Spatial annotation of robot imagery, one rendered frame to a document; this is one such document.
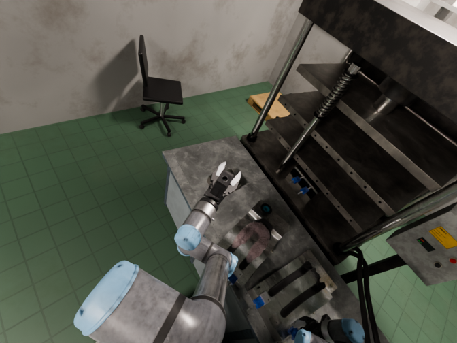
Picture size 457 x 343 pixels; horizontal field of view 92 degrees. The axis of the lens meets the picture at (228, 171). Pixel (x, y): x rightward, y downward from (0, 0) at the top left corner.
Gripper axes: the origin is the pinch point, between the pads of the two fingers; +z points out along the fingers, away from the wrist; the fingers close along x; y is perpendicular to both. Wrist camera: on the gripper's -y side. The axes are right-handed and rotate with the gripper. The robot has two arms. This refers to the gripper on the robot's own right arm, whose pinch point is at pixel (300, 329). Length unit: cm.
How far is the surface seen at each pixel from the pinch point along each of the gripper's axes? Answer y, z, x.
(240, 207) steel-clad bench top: -18, 19, -71
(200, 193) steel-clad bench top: 4, 22, -92
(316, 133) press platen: -70, -31, -87
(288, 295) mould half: -7.9, 6.8, -12.9
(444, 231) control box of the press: -75, -48, -3
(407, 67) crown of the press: -56, -90, -74
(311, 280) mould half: -22.7, 1.0, -12.7
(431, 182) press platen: -71, -61, -27
